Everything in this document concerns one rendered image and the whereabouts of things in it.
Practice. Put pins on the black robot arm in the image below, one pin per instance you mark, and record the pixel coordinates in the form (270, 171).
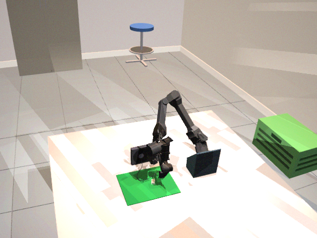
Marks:
(194, 133)

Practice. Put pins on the green circuit board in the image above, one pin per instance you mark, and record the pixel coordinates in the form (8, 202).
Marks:
(137, 188)

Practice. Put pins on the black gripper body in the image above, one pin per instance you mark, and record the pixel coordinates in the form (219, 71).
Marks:
(166, 167)

